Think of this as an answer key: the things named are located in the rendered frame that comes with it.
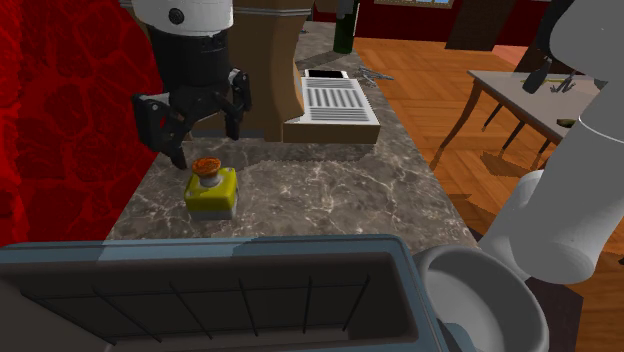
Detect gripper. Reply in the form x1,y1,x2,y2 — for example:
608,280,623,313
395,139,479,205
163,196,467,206
131,25,254,171

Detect brown coffee machine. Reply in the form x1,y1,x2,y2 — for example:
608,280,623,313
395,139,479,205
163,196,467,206
191,0,382,145

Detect yellow box with red button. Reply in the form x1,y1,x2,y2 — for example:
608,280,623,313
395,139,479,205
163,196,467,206
183,156,240,222

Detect dark green bottle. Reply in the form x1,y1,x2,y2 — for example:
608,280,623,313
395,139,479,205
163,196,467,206
333,0,361,55

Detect grey metal utensil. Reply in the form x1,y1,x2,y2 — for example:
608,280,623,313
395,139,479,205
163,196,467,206
353,65,396,87

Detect blue-grey toaster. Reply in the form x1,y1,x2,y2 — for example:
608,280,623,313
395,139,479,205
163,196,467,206
0,234,452,352

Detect grey table with brown legs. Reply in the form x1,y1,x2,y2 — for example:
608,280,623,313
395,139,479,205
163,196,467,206
440,69,607,173

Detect black bottle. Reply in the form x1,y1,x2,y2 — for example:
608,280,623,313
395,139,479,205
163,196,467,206
521,56,554,95

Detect dark small tool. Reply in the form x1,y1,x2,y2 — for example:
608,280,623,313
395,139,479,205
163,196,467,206
549,71,578,95

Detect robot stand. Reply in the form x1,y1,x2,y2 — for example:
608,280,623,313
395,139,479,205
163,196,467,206
523,276,585,352

